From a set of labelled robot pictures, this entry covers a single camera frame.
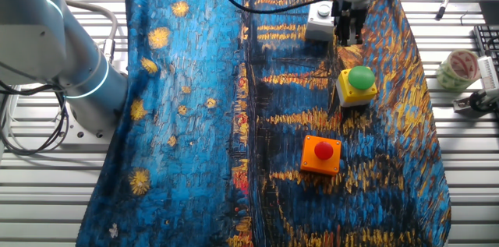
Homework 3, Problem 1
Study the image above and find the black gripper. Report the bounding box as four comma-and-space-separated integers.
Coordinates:
331, 0, 368, 47

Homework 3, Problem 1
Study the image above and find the white box small green button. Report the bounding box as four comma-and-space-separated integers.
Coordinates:
304, 0, 337, 43

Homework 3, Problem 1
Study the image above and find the yellow box green mushroom button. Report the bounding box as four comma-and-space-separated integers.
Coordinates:
335, 65, 379, 108

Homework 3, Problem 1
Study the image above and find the orange box red button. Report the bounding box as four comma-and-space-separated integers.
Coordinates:
299, 134, 343, 177

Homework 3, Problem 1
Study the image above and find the clear packing tape roll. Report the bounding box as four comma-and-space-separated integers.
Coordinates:
435, 48, 482, 93

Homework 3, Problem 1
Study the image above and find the white clamp tool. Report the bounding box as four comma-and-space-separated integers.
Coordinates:
451, 90, 499, 118

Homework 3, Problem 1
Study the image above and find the black keyboard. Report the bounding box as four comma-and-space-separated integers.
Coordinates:
472, 24, 499, 65

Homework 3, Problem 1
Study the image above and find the black box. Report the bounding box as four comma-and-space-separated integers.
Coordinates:
478, 0, 499, 26

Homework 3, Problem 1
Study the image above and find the starry night painting tablecloth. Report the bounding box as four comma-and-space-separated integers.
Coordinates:
76, 0, 453, 247

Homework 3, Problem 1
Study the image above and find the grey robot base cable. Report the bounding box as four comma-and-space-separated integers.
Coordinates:
64, 0, 119, 65

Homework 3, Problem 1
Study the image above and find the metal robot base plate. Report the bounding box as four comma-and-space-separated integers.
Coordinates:
58, 98, 114, 147

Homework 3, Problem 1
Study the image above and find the black cable bundle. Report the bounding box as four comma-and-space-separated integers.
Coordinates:
0, 81, 70, 157

